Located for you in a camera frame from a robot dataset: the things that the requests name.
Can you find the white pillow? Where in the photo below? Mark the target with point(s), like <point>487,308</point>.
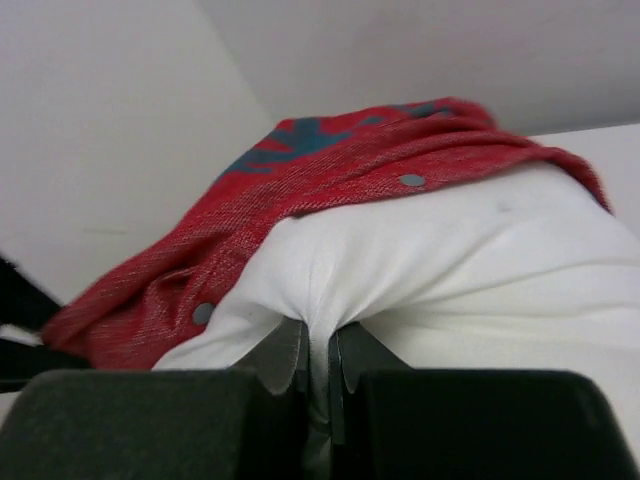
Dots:
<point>522,270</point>

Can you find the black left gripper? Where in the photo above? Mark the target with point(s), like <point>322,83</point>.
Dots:
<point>25,306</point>

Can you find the red patterned pillowcase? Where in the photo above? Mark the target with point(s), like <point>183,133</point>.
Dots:
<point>134,314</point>

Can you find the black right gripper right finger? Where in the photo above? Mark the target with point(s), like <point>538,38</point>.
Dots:
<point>391,421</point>

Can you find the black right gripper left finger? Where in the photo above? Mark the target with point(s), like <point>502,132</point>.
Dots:
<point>244,422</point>

